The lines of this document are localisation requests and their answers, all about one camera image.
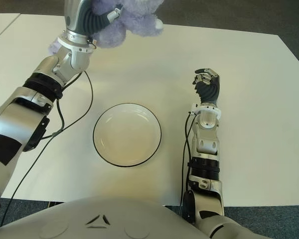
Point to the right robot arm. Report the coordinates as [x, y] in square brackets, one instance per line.
[208, 139]

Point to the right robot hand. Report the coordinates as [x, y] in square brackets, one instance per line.
[210, 89]

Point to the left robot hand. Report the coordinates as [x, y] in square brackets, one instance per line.
[82, 17]

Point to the purple plush doll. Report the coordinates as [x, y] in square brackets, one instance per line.
[134, 20]

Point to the grey robot torso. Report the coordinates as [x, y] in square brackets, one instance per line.
[102, 219]

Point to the white plate with black rim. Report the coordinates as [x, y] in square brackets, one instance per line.
[127, 134]

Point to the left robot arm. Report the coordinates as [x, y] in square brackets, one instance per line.
[15, 119]

